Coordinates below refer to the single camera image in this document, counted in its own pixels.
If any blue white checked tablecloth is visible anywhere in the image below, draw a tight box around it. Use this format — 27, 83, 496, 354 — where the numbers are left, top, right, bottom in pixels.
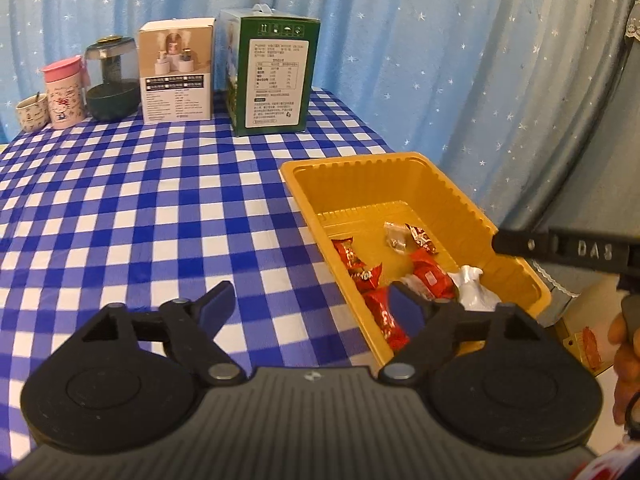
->
0, 87, 396, 466

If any person's right hand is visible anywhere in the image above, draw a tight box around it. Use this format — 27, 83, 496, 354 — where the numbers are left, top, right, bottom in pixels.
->
607, 310, 640, 432

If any pink cartoon cat cup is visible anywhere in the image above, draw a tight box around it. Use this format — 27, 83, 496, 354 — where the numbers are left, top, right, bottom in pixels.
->
41, 56, 88, 130

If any orange plastic tray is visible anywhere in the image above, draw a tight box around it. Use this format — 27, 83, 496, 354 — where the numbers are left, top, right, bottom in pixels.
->
279, 151, 552, 368

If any red white printed clothing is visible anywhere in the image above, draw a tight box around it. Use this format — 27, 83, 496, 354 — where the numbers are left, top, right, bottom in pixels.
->
570, 442, 640, 480

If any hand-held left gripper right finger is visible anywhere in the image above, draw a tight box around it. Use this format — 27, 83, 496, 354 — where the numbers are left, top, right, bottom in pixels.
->
377, 281, 558, 387

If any orange red packet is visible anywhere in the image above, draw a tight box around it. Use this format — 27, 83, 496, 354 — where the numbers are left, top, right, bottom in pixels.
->
581, 327, 603, 371

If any cardboard box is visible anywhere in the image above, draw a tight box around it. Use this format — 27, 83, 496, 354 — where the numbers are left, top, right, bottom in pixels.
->
542, 277, 628, 376

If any white product box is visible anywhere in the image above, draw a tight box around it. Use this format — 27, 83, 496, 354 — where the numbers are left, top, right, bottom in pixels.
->
137, 17, 217, 124

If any dark green glass jar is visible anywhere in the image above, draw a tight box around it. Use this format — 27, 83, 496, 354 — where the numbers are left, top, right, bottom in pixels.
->
84, 36, 142, 122

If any green carton with handle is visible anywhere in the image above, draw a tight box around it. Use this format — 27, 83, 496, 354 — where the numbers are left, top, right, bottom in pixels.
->
218, 4, 321, 137

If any small red gold-print candy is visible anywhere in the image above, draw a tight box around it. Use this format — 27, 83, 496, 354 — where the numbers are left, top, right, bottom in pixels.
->
331, 237, 357, 272

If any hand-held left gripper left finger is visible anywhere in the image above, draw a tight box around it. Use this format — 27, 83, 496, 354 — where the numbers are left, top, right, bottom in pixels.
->
65, 281, 248, 387

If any brown candy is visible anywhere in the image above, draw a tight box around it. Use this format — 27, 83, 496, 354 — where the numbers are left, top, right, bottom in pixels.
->
383, 220, 410, 252

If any blue star-print curtain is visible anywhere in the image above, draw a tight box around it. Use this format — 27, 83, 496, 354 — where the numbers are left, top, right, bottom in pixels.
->
0, 0, 640, 241

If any cream patterned mug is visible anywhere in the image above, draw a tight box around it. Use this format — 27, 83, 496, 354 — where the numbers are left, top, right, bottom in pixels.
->
15, 94, 51, 133

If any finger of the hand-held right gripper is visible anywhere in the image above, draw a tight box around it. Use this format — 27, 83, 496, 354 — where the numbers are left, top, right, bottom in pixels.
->
491, 229, 551, 259

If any silver green snack packet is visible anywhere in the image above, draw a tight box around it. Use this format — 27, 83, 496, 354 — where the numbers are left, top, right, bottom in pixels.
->
447, 265, 502, 313

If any red white candy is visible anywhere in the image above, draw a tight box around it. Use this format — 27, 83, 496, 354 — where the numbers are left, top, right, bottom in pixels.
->
404, 222, 440, 256

